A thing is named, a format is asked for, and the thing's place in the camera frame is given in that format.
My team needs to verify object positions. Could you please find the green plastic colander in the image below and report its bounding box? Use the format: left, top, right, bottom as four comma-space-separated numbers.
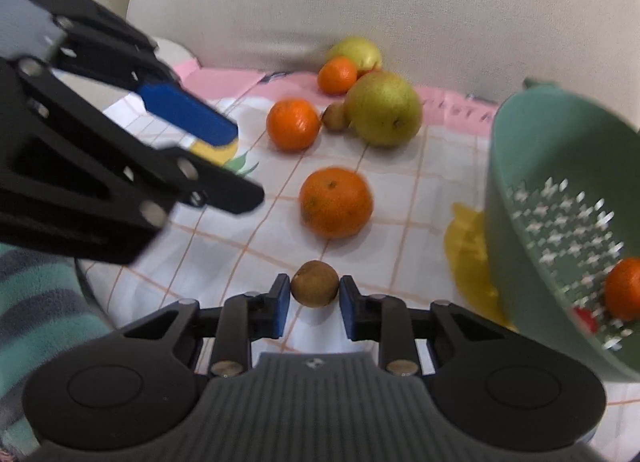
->
484, 82, 640, 383

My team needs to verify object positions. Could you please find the teal striped blanket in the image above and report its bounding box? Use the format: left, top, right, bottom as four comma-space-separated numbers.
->
0, 242, 116, 462

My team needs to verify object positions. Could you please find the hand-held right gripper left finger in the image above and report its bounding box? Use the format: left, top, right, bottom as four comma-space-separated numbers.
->
122, 273, 292, 375

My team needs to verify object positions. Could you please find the small brown kiwi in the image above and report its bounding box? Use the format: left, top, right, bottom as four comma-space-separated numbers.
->
321, 103, 349, 133
291, 260, 340, 308

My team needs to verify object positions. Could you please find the green pear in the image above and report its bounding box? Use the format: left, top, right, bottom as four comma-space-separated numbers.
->
344, 70, 424, 148

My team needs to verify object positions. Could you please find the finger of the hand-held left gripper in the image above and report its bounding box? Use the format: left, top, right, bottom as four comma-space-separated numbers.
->
0, 57, 265, 264
20, 0, 239, 147

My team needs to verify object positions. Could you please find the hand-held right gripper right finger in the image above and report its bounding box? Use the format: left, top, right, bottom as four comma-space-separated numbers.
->
339, 276, 506, 374

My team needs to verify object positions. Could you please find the yellow lemon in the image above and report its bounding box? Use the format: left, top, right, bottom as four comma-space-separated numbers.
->
327, 37, 383, 74

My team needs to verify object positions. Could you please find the red cherry tomato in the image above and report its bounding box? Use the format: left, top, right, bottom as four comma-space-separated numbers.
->
572, 307, 600, 334

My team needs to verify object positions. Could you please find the checked lemon print tablecloth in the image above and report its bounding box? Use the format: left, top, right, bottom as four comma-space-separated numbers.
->
75, 59, 640, 443

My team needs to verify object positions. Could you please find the large orange mandarin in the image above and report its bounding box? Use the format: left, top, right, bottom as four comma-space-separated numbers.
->
299, 167, 374, 240

